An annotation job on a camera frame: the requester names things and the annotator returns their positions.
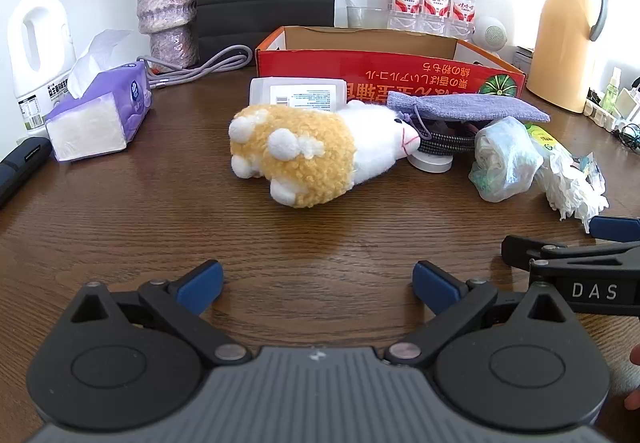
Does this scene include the small grey tin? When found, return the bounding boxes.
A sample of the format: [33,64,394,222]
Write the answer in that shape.
[514,46,535,74]

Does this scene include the purple drawstring pouch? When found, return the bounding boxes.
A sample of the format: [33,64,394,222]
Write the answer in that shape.
[386,90,551,141]

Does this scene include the purple tissue pack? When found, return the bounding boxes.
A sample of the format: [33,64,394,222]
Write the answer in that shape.
[45,29,153,162]

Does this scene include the pale plastic bag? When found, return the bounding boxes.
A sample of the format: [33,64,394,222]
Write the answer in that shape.
[469,116,543,203]

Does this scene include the blue printed clear wrapper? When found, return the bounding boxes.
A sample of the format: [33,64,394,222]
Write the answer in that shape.
[570,152,607,196]

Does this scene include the white detergent jug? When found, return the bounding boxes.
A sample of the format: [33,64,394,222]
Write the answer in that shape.
[7,0,76,134]

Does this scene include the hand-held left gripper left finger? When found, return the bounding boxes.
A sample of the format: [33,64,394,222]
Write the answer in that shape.
[70,259,252,367]

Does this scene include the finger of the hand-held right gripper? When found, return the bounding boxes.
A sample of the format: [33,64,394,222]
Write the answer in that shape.
[589,216,640,242]
[501,234,640,274]

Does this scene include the small green spray bottle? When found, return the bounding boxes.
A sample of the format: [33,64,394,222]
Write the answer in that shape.
[602,67,622,114]

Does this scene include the red cardboard box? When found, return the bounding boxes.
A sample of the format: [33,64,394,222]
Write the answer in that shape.
[255,26,527,100]

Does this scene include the white labelled wipes pack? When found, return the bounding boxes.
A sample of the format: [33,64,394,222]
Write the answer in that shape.
[249,77,348,113]

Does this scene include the white power strip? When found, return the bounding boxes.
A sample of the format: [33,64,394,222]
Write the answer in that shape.
[584,98,632,133]

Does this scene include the clear glass cup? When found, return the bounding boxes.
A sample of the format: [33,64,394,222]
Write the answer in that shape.
[346,6,391,30]

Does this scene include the mottled purple vase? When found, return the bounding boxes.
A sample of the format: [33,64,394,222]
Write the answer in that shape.
[134,0,200,66]

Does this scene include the person's right hand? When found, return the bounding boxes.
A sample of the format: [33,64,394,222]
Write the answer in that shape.
[624,342,640,411]

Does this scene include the yellow thermos jug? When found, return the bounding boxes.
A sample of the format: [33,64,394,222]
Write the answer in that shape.
[526,0,610,114]

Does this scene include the grey woven cable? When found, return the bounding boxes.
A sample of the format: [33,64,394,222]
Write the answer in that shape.
[136,44,253,90]

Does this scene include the yellow and white plush toy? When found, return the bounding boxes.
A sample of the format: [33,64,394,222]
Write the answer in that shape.
[228,99,418,209]

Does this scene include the tangled black cables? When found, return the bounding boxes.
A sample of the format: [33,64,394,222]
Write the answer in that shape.
[617,122,640,150]

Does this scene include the white robot speaker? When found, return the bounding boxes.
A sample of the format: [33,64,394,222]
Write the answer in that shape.
[472,16,508,55]

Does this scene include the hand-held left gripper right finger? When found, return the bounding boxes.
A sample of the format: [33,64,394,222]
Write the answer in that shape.
[385,260,573,367]

